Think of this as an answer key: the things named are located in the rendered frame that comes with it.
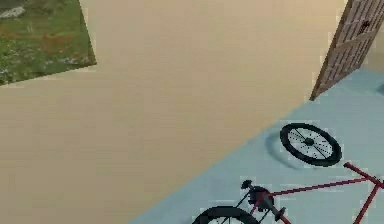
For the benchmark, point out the red bicycle with black wheels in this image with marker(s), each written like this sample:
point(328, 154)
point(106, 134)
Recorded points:
point(310, 143)

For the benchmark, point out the brown panelled room door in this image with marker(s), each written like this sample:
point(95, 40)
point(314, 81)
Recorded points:
point(350, 43)

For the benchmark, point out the green meadow wall picture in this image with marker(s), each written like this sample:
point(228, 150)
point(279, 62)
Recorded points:
point(36, 40)

